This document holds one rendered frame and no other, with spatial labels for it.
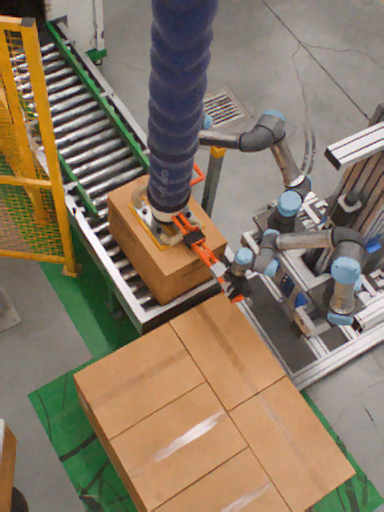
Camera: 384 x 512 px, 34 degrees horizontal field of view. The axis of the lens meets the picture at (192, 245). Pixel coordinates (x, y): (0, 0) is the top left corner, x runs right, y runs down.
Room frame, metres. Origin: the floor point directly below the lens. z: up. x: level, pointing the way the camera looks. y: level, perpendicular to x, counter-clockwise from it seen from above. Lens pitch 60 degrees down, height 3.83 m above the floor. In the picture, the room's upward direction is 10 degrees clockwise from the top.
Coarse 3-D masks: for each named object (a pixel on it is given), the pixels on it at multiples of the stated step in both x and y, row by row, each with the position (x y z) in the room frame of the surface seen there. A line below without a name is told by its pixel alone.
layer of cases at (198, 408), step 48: (144, 336) 1.26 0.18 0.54; (192, 336) 1.31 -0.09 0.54; (240, 336) 1.36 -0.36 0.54; (96, 384) 0.95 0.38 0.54; (144, 384) 0.99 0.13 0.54; (192, 384) 1.04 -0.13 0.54; (240, 384) 1.08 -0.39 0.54; (288, 384) 1.13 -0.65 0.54; (144, 432) 0.75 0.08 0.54; (192, 432) 0.79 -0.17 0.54; (240, 432) 0.83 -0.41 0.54; (288, 432) 0.87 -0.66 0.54; (144, 480) 0.52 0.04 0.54; (192, 480) 0.56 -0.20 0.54; (240, 480) 0.60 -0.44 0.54; (288, 480) 0.64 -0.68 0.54; (336, 480) 0.68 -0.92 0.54
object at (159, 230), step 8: (144, 200) 1.87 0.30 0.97; (136, 208) 1.81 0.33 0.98; (144, 208) 1.80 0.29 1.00; (136, 216) 1.76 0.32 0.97; (144, 224) 1.72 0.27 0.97; (160, 224) 1.73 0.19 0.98; (152, 232) 1.67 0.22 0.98; (160, 232) 1.68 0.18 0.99; (168, 232) 1.69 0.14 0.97; (160, 248) 1.59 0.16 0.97
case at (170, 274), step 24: (120, 192) 1.91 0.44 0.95; (120, 216) 1.78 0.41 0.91; (120, 240) 1.78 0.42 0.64; (144, 240) 1.63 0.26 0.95; (216, 240) 1.71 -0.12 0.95; (144, 264) 1.59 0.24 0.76; (168, 264) 1.52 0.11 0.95; (192, 264) 1.56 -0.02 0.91; (168, 288) 1.46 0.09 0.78; (192, 288) 1.58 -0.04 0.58
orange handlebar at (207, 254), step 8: (200, 176) 2.00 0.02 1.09; (192, 184) 1.95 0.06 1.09; (184, 216) 1.74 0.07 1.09; (176, 224) 1.68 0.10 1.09; (184, 232) 1.64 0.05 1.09; (208, 248) 1.57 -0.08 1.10; (200, 256) 1.52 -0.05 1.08; (208, 256) 1.52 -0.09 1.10; (208, 264) 1.48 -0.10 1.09; (240, 296) 1.34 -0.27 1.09
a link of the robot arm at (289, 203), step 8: (288, 192) 1.87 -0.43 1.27; (296, 192) 1.89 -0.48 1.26; (280, 200) 1.82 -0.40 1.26; (288, 200) 1.82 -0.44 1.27; (296, 200) 1.83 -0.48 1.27; (280, 208) 1.79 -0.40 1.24; (288, 208) 1.78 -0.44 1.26; (296, 208) 1.79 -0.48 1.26; (280, 216) 1.77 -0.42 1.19; (288, 216) 1.77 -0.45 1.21
